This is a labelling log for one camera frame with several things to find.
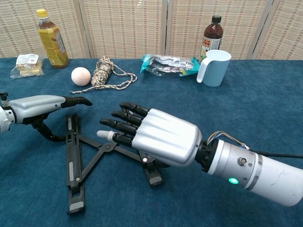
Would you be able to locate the light blue measuring cup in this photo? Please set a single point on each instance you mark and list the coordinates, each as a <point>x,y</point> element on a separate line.
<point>216,71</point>

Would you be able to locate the pale pink ball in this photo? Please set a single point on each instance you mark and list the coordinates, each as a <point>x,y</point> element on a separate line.
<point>81,76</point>

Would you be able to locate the yellow label tea bottle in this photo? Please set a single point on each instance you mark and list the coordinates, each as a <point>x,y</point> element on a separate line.
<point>53,45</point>

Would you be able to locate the clear wrapped pastry pack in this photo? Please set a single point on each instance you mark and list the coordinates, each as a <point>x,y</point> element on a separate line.
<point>28,68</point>

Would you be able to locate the dark bottle black cap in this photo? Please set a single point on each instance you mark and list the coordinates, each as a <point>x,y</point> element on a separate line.
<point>213,33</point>

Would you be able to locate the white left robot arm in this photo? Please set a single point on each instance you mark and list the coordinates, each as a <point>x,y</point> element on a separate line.
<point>4,118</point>

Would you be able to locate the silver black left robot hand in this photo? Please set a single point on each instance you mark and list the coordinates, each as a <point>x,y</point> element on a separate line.
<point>35,105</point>

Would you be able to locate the blue tablecloth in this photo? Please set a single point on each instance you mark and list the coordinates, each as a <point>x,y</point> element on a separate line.
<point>213,106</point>

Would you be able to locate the teal snack bag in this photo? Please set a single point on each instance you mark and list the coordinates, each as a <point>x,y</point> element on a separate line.
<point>165,63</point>

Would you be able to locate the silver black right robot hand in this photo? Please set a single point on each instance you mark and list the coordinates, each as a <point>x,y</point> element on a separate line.
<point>165,137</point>

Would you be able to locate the black folding stand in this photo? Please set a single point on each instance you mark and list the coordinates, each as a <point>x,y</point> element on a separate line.
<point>75,153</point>

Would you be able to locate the woven folding screen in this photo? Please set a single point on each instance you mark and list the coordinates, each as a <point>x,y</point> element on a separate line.
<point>123,28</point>

